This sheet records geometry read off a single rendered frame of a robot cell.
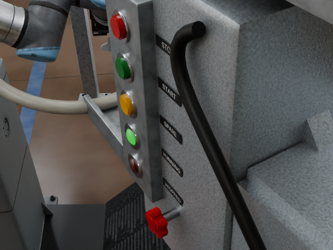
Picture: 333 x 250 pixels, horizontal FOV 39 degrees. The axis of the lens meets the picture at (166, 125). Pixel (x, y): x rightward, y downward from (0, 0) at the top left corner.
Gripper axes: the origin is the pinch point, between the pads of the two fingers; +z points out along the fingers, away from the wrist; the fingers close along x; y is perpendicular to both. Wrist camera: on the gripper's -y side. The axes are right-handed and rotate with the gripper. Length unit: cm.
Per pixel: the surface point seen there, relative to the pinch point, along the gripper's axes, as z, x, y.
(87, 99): -39.7, 26.0, 7.2
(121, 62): -87, 29, -1
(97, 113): -43, 29, 5
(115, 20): -91, 25, 0
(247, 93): -100, 35, -11
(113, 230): 0, 59, 5
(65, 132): 139, 18, 35
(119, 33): -91, 27, 0
